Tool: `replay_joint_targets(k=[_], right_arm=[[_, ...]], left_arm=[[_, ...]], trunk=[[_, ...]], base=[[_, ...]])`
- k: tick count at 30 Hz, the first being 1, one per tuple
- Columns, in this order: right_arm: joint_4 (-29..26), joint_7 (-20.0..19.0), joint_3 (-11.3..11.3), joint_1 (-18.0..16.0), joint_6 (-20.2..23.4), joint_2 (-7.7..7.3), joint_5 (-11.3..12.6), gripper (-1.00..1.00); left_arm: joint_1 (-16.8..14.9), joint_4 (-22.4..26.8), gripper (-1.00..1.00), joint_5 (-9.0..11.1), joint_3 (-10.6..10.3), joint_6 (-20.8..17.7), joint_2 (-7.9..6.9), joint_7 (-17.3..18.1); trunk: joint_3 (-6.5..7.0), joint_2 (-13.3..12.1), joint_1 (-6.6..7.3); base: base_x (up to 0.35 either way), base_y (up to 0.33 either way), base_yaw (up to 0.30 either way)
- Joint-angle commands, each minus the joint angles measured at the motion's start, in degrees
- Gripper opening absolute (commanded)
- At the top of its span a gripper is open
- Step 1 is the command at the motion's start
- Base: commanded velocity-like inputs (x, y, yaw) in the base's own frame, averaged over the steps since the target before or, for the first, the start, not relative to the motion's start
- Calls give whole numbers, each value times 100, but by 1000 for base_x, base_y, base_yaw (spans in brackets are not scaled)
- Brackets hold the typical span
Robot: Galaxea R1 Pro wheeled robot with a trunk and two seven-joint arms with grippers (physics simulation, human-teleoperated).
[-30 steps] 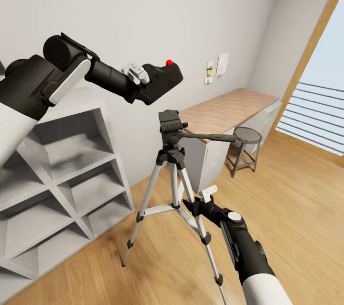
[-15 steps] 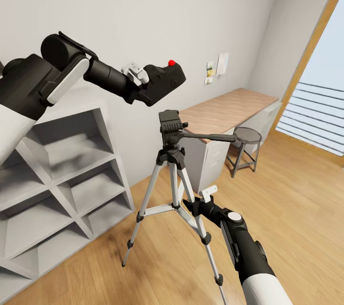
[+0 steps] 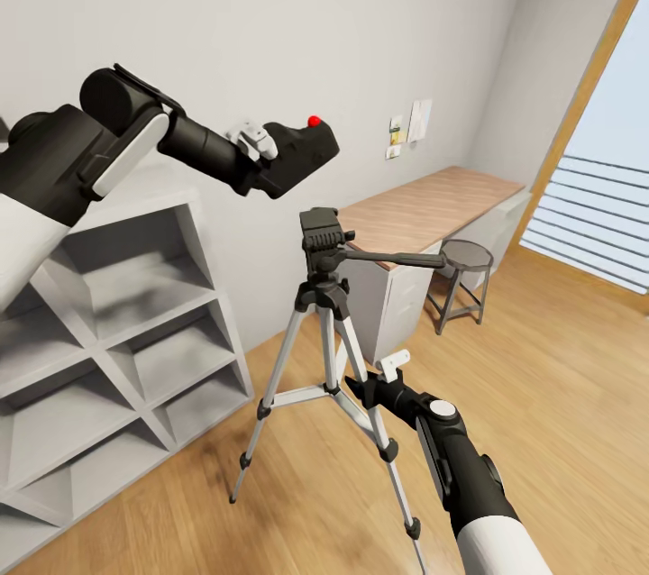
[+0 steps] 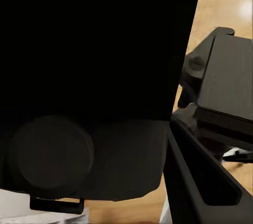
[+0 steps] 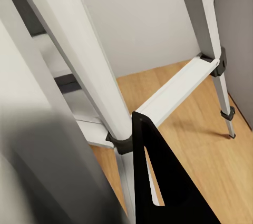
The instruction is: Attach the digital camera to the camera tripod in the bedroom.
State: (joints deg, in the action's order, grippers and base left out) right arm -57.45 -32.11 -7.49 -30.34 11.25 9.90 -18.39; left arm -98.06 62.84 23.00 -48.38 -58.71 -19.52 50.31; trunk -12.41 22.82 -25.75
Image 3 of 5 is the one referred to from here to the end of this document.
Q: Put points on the taboret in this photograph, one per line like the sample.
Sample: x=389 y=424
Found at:
x=464 y=256

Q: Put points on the camera tripod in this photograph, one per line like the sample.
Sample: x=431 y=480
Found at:
x=323 y=244

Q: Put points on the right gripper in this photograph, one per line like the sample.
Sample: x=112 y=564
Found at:
x=374 y=392

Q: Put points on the digital camera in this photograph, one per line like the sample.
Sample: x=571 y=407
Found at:
x=300 y=152

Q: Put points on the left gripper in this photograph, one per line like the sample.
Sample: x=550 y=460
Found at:
x=225 y=161

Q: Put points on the fixed window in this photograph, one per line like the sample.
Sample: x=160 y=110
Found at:
x=588 y=218

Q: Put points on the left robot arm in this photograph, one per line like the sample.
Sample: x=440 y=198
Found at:
x=56 y=163

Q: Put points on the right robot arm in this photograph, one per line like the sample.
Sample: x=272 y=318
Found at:
x=490 y=537

